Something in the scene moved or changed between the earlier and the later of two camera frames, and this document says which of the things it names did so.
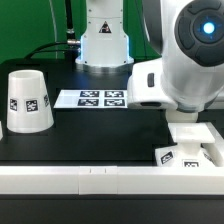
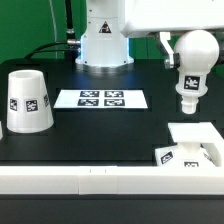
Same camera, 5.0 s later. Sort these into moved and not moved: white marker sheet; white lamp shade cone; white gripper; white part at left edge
Moved: white gripper
Not moved: white part at left edge; white lamp shade cone; white marker sheet
